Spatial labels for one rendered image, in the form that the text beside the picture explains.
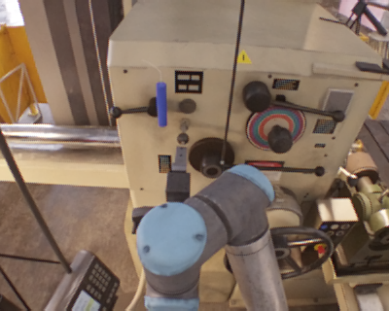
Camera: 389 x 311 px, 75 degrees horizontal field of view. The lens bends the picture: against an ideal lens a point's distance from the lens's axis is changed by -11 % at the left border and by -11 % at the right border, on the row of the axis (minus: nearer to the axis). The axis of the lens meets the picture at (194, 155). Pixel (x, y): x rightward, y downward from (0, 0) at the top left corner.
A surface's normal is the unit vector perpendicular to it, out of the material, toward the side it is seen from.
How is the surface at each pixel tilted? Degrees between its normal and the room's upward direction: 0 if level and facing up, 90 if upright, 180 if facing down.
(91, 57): 90
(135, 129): 90
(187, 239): 5
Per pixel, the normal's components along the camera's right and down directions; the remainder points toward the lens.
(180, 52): 0.01, -0.03
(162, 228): -0.03, -0.68
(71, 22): -0.02, 0.69
